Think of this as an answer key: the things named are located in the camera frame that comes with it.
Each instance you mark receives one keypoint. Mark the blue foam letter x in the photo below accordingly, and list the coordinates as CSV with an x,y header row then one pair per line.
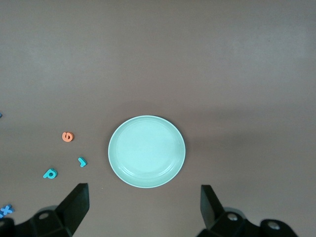
x,y
6,210

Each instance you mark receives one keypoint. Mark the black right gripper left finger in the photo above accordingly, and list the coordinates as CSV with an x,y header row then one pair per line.
x,y
69,214

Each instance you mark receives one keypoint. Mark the teal foam letter r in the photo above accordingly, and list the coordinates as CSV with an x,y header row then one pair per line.
x,y
82,163

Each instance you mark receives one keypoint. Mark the teal foam letter p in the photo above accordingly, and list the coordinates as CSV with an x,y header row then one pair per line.
x,y
47,175

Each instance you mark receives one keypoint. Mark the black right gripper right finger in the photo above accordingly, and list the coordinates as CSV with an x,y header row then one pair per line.
x,y
214,217

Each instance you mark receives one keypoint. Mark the pale green round plate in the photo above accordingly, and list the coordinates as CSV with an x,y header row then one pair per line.
x,y
146,151

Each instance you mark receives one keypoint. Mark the orange foam letter e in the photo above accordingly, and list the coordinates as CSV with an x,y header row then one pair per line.
x,y
64,139

